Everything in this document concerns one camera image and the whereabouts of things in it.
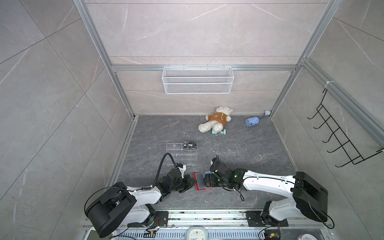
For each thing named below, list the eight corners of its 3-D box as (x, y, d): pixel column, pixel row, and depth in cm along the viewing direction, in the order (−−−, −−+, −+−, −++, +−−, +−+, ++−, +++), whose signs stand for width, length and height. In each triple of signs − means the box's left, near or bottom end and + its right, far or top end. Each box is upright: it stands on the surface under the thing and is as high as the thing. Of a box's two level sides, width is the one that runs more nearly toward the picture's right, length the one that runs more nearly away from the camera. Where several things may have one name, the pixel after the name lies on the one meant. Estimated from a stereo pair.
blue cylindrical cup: (247, 127, 114) (249, 123, 111) (244, 122, 117) (245, 118, 114) (259, 124, 116) (261, 121, 112) (256, 119, 119) (257, 116, 116)
